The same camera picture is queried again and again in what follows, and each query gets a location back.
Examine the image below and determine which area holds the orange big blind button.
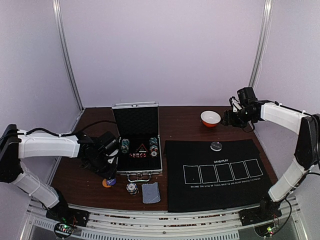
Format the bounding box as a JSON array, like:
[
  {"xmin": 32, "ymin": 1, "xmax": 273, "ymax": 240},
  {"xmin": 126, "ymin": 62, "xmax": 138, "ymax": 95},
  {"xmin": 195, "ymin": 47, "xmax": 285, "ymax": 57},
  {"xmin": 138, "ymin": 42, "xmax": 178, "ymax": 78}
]
[{"xmin": 102, "ymin": 179, "xmax": 112, "ymax": 188}]

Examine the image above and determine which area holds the clear acrylic dealer button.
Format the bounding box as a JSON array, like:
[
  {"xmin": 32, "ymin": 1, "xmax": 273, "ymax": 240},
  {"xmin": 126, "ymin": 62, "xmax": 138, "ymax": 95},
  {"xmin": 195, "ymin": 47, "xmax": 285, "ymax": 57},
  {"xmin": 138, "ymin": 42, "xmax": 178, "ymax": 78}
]
[{"xmin": 210, "ymin": 141, "xmax": 223, "ymax": 152}]

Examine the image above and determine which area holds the purple small blind button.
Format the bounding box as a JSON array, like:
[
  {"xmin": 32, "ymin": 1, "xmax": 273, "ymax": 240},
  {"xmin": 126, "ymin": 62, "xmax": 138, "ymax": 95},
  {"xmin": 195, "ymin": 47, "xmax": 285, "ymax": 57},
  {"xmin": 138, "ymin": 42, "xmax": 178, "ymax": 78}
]
[{"xmin": 106, "ymin": 178, "xmax": 117, "ymax": 186}]

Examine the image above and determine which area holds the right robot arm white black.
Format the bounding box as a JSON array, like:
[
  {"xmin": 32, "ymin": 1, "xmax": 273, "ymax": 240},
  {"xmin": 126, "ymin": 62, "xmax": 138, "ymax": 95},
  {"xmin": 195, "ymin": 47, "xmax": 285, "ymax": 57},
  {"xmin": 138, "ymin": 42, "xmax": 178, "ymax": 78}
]
[{"xmin": 221, "ymin": 87, "xmax": 320, "ymax": 221}]

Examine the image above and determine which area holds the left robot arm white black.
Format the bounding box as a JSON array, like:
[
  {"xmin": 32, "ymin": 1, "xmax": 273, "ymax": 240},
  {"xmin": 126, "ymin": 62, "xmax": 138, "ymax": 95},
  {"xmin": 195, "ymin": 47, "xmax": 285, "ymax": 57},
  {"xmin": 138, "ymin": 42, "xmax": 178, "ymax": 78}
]
[{"xmin": 0, "ymin": 124, "xmax": 120, "ymax": 222}]

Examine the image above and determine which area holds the left chip stack in case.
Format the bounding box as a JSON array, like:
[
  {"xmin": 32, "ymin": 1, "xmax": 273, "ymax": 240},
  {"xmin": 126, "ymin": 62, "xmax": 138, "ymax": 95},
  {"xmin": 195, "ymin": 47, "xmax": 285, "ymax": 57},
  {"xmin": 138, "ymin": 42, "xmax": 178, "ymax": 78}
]
[{"xmin": 120, "ymin": 138, "xmax": 130, "ymax": 154}]

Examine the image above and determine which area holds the chip stack in case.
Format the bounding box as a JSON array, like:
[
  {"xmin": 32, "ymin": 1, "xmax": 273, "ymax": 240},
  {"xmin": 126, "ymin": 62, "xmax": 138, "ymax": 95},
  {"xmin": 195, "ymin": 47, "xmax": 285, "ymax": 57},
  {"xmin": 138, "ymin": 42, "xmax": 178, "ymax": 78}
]
[
  {"xmin": 149, "ymin": 137, "xmax": 159, "ymax": 157},
  {"xmin": 120, "ymin": 138, "xmax": 130, "ymax": 154}
]

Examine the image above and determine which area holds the orange white bowl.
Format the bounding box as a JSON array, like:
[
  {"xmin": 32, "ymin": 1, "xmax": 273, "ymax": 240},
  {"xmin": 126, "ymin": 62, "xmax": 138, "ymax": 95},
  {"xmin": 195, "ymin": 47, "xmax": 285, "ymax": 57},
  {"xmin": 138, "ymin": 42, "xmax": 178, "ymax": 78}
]
[{"xmin": 200, "ymin": 110, "xmax": 222, "ymax": 128}]

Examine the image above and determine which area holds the red dice row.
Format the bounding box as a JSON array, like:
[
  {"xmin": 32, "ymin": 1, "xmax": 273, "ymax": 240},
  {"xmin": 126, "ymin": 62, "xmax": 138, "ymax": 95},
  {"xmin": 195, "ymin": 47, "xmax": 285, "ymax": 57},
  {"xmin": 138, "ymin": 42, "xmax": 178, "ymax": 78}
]
[{"xmin": 129, "ymin": 152, "xmax": 147, "ymax": 159}]

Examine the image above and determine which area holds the aluminium poker case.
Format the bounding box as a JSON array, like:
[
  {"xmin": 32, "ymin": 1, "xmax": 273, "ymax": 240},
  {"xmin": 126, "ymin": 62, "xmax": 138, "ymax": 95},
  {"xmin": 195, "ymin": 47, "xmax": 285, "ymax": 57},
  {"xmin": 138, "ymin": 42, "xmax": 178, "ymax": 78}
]
[{"xmin": 111, "ymin": 101, "xmax": 163, "ymax": 183}]

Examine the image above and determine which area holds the black triangular all-in button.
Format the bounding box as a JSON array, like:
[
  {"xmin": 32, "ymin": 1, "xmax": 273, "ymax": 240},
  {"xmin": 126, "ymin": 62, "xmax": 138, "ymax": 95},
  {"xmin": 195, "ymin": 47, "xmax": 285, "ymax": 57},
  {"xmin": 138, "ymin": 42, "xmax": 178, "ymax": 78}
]
[{"xmin": 135, "ymin": 143, "xmax": 149, "ymax": 155}]

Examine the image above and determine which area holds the right chip stack in case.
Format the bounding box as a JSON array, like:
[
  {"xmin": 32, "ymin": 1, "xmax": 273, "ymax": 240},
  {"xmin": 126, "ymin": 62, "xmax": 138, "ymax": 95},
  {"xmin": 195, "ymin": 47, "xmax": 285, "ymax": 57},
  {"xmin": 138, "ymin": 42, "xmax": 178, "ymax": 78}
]
[{"xmin": 149, "ymin": 137, "xmax": 159, "ymax": 157}]

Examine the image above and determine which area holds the blue playing card deck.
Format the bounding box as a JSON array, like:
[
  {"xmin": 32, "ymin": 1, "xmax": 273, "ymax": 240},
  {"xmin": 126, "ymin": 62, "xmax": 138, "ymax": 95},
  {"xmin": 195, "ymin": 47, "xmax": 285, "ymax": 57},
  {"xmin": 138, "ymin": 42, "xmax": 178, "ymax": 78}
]
[{"xmin": 141, "ymin": 182, "xmax": 161, "ymax": 204}]

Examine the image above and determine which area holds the black poker mat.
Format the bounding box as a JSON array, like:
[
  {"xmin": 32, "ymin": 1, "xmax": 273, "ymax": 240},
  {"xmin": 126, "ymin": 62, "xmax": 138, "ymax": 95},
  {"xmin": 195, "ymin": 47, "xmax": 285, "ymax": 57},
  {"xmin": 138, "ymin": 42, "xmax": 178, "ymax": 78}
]
[{"xmin": 164, "ymin": 139, "xmax": 273, "ymax": 213}]

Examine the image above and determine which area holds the left round circuit board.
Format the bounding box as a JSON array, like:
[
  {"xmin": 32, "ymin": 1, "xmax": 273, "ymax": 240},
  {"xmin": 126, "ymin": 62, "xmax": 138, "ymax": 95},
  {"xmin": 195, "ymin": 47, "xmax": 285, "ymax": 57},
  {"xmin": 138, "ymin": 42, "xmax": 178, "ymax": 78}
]
[{"xmin": 53, "ymin": 222, "xmax": 76, "ymax": 239}]

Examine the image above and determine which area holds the round circuit board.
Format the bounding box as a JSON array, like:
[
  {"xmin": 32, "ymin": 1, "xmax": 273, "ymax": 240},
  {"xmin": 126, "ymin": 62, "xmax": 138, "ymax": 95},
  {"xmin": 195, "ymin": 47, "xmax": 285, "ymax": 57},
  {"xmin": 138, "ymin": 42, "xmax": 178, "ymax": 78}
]
[
  {"xmin": 254, "ymin": 223, "xmax": 282, "ymax": 239},
  {"xmin": 53, "ymin": 222, "xmax": 76, "ymax": 239}
]

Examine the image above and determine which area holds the right round circuit board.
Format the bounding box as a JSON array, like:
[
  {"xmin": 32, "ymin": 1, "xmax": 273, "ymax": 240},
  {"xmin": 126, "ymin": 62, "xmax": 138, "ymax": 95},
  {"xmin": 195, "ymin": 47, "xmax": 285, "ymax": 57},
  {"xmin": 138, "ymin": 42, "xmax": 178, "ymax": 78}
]
[{"xmin": 254, "ymin": 223, "xmax": 282, "ymax": 239}]

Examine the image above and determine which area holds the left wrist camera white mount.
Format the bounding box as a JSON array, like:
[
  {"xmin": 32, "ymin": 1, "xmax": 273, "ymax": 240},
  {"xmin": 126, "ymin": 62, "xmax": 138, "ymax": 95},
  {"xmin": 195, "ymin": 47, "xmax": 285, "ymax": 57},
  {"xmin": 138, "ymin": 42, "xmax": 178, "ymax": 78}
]
[{"xmin": 106, "ymin": 150, "xmax": 119, "ymax": 172}]

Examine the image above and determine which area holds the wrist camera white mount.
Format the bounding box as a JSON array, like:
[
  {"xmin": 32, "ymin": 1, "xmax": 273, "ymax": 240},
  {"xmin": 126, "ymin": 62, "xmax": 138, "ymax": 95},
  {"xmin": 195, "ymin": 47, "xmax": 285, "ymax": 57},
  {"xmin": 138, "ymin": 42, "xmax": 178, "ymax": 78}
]
[
  {"xmin": 229, "ymin": 96, "xmax": 243, "ymax": 113},
  {"xmin": 106, "ymin": 150, "xmax": 119, "ymax": 172}
]

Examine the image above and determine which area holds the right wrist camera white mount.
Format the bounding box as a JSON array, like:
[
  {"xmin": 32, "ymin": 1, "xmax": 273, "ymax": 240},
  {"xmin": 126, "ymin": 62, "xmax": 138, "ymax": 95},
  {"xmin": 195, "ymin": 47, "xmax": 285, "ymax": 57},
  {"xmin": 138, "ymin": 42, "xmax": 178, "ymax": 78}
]
[{"xmin": 229, "ymin": 96, "xmax": 243, "ymax": 113}]

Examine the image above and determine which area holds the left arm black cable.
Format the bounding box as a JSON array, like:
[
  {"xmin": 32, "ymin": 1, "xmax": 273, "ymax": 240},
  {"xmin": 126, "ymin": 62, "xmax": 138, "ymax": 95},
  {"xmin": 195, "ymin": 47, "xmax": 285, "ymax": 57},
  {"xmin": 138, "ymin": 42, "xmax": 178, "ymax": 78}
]
[{"xmin": 14, "ymin": 120, "xmax": 118, "ymax": 140}]

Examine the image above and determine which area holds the front aluminium rail base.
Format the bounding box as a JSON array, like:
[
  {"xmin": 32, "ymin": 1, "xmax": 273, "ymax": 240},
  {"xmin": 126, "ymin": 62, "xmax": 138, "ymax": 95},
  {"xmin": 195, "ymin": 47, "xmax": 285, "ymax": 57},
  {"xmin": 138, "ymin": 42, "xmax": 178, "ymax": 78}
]
[{"xmin": 21, "ymin": 196, "xmax": 310, "ymax": 240}]

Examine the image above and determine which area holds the right aluminium frame post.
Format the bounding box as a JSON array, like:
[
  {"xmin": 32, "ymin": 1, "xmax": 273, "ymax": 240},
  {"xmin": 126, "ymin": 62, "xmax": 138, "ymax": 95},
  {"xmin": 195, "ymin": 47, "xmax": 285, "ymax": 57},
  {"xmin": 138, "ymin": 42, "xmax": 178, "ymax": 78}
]
[{"xmin": 248, "ymin": 0, "xmax": 274, "ymax": 88}]

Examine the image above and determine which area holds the aluminium frame post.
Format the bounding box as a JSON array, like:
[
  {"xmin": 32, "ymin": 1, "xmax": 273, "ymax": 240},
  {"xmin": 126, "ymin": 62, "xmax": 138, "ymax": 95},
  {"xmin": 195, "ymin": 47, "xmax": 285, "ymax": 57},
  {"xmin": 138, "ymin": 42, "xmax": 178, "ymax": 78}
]
[
  {"xmin": 248, "ymin": 0, "xmax": 274, "ymax": 88},
  {"xmin": 52, "ymin": 0, "xmax": 85, "ymax": 112}
]

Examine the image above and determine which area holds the left aluminium frame post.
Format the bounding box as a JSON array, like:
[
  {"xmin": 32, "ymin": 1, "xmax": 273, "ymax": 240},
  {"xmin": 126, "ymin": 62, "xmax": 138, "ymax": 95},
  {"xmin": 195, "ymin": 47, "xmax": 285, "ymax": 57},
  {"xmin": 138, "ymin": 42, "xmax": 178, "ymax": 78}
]
[{"xmin": 52, "ymin": 0, "xmax": 85, "ymax": 112}]

